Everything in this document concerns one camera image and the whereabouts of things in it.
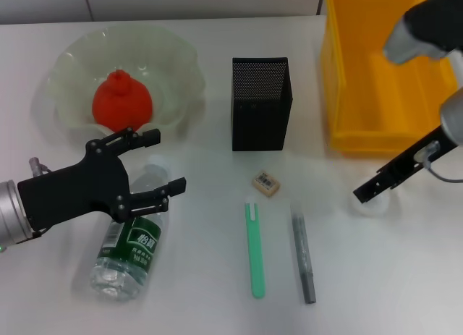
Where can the clear bottle with green label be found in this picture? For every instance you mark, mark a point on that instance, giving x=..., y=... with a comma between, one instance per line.
x=137, y=248

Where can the pale green glass fruit plate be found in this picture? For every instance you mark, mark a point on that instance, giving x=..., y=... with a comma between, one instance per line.
x=162, y=71

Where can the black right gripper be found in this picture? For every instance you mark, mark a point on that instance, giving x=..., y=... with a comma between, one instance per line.
x=412, y=157

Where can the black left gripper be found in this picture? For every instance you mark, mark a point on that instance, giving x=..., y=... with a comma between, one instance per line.
x=79, y=190

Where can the white paper ball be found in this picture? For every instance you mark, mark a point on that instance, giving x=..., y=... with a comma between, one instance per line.
x=378, y=206

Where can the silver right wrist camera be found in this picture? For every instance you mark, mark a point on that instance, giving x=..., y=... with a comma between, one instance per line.
x=423, y=24

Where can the grey marker pen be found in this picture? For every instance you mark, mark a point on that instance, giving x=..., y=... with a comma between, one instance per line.
x=304, y=255

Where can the yellow plastic bin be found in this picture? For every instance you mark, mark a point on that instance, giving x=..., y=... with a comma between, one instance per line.
x=361, y=78

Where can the black mesh pen holder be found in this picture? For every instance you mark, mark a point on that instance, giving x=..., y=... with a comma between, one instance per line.
x=260, y=121

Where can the red pomegranate toy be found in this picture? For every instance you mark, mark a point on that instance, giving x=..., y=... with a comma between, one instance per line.
x=121, y=103

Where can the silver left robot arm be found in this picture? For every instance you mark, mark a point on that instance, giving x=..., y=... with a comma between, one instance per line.
x=12, y=215

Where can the beige eraser with barcode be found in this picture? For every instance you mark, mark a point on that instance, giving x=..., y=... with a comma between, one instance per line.
x=266, y=183

